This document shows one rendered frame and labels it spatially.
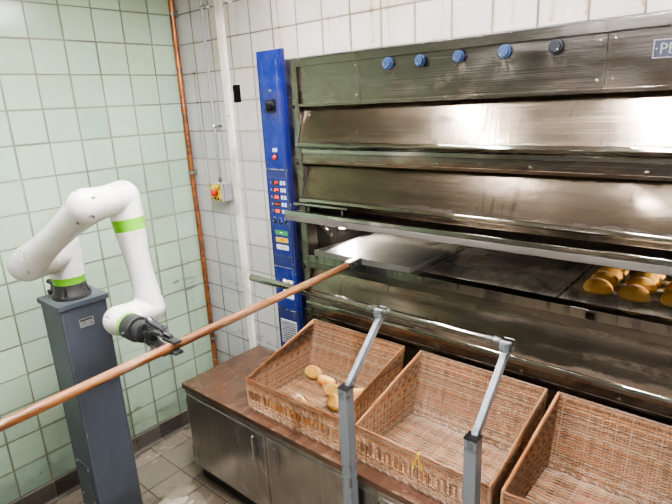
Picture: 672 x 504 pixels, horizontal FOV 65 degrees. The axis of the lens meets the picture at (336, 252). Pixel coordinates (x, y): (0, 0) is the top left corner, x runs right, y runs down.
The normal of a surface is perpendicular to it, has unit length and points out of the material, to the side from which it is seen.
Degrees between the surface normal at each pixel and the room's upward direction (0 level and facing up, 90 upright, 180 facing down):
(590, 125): 70
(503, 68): 90
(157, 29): 90
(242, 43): 90
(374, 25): 90
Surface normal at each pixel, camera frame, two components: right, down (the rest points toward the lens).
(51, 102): 0.76, 0.14
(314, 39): -0.65, 0.24
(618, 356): -0.62, -0.11
